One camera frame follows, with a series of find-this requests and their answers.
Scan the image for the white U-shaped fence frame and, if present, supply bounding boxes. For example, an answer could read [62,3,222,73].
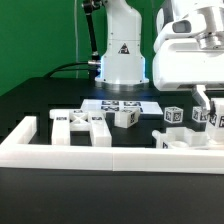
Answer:
[0,116,224,174]

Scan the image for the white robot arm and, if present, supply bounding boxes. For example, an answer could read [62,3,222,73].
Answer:
[95,0,224,113]

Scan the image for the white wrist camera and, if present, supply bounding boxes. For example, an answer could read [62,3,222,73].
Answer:
[172,6,219,36]

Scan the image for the black cable on table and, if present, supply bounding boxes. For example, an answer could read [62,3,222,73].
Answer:
[43,61,90,79]

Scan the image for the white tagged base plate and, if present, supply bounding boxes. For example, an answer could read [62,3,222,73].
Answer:
[81,99,163,115]

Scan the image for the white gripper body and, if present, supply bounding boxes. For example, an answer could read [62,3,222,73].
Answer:
[152,31,224,92]

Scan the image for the white chair seat part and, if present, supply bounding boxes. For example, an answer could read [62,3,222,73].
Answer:
[152,127,224,150]

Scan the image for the white chair back part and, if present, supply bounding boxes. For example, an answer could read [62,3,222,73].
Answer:
[49,109,112,147]

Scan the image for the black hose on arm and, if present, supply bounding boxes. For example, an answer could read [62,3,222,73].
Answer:
[81,0,102,68]

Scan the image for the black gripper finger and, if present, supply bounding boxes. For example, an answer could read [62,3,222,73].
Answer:
[192,85,211,115]

